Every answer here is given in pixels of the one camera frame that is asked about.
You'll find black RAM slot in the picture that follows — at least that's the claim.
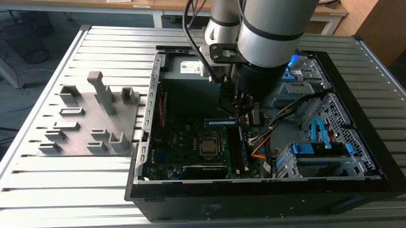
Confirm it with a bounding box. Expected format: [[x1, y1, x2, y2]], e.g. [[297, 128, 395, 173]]
[[234, 127, 242, 173]]

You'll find blue plastic disk carrier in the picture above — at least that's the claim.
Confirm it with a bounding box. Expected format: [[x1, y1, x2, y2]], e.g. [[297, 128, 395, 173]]
[[292, 142, 356, 158], [281, 54, 302, 83]]

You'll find grey metal drive cage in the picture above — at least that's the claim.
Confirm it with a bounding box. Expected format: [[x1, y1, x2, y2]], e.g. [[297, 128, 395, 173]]
[[273, 142, 368, 179], [264, 55, 335, 108]]

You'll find grey power supply unit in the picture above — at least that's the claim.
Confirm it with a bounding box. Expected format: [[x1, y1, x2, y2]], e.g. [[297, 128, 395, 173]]
[[165, 56, 224, 102]]

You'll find CPU socket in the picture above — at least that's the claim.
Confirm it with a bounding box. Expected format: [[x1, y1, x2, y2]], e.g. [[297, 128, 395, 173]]
[[197, 134, 224, 159]]

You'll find green motherboard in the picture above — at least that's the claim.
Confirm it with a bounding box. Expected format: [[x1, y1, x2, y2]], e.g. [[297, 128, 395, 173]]
[[146, 115, 274, 180]]

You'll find black disk drive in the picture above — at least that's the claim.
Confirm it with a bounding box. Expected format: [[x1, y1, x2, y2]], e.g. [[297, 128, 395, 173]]
[[313, 142, 347, 158]]

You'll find black graphics card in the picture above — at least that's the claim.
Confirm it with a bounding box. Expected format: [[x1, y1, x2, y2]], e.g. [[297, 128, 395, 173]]
[[182, 164, 230, 180]]

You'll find wooden cabinet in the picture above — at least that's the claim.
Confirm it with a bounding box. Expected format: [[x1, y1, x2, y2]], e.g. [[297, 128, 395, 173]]
[[335, 0, 406, 68]]

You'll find black open PC case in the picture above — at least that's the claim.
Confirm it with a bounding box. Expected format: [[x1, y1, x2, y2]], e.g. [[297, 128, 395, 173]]
[[124, 45, 404, 223]]

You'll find grey parts rack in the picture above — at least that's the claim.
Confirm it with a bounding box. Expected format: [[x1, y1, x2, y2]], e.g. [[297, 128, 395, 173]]
[[35, 72, 142, 159]]

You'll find long wooden desk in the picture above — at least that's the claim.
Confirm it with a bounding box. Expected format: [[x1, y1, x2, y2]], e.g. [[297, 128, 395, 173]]
[[0, 0, 192, 11]]

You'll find black white cable bundle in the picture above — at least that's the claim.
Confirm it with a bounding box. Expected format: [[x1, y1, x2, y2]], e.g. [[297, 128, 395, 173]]
[[269, 94, 329, 130]]

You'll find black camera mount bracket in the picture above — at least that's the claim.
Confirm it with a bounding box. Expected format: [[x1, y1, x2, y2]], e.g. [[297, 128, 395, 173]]
[[200, 42, 242, 64]]

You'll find blue data cable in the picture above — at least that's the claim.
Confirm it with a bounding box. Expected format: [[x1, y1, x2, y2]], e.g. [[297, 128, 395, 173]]
[[312, 118, 333, 150]]

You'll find orange wire bundle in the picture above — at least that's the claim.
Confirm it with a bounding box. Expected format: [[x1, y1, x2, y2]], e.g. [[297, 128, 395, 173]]
[[252, 135, 272, 159]]

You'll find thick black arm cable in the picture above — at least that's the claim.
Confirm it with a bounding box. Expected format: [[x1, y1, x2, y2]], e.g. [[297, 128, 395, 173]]
[[182, 0, 217, 83]]

